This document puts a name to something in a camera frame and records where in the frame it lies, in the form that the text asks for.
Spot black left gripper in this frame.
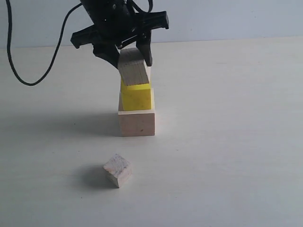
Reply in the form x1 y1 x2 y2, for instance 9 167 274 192
71 0 169 69

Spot medium wooden cube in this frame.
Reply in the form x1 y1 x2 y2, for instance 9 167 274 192
118 48 151 86

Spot yellow cube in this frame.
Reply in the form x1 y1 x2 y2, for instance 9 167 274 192
120 79 152 111

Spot large pale wooden cube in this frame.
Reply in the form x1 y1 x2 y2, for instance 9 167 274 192
118 88 156 137

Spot small wooden cube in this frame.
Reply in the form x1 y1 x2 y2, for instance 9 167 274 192
103 154 133 188

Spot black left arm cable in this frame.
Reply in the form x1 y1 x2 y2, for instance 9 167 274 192
6 0 83 86

